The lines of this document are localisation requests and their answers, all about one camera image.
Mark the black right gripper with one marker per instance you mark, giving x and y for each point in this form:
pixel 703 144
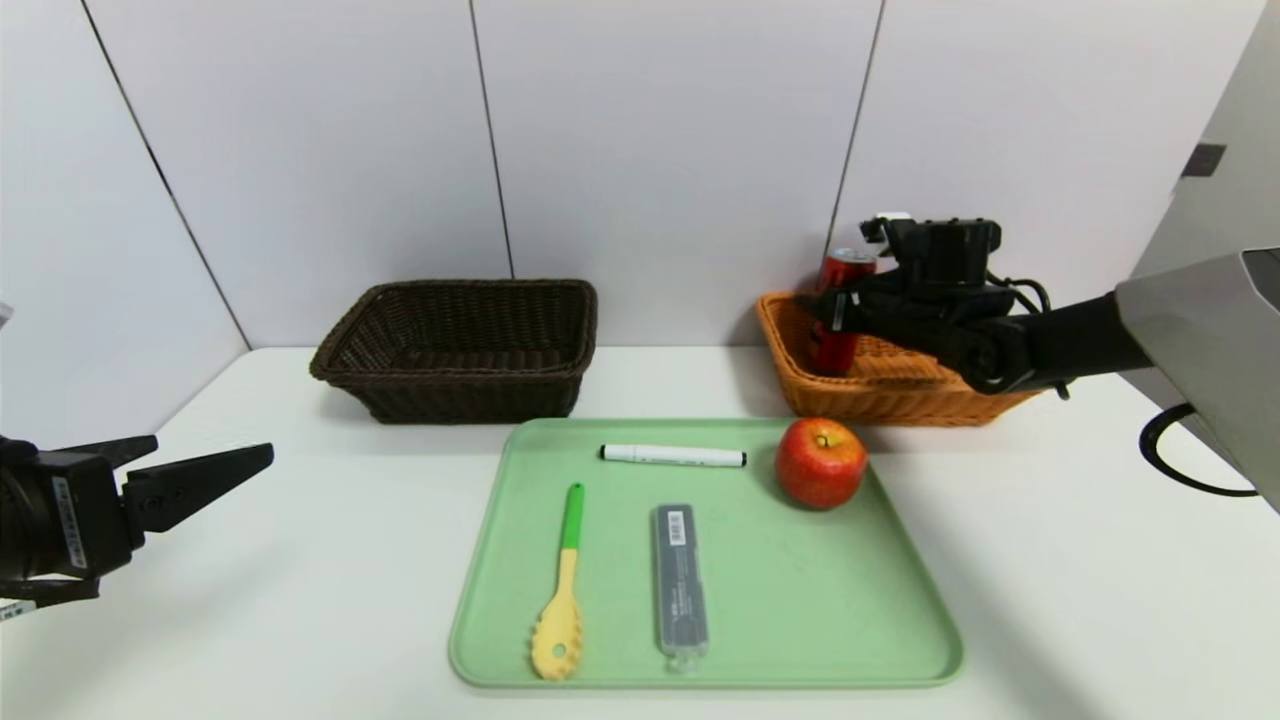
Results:
pixel 841 312

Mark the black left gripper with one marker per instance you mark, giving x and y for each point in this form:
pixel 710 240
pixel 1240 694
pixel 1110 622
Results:
pixel 75 513

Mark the red soda can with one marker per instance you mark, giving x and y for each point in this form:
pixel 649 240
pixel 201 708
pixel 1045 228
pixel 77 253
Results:
pixel 845 268

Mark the red apple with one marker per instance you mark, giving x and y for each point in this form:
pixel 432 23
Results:
pixel 820 465

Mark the clear plastic pencil lead case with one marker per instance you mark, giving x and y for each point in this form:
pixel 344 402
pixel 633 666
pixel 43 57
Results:
pixel 680 590

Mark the green yellow pasta spoon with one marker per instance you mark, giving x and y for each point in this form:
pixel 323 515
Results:
pixel 560 640

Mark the orange wicker basket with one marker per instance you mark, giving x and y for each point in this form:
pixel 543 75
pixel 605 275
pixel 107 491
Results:
pixel 880 400

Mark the dark brown wicker basket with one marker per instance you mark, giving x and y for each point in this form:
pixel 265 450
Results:
pixel 450 390

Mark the white marker pen black caps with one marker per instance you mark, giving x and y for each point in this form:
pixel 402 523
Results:
pixel 670 456

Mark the light green plastic tray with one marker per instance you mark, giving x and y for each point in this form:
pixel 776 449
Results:
pixel 800 600

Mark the dark grey wall bracket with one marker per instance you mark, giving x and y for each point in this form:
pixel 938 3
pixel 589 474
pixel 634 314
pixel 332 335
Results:
pixel 1203 160

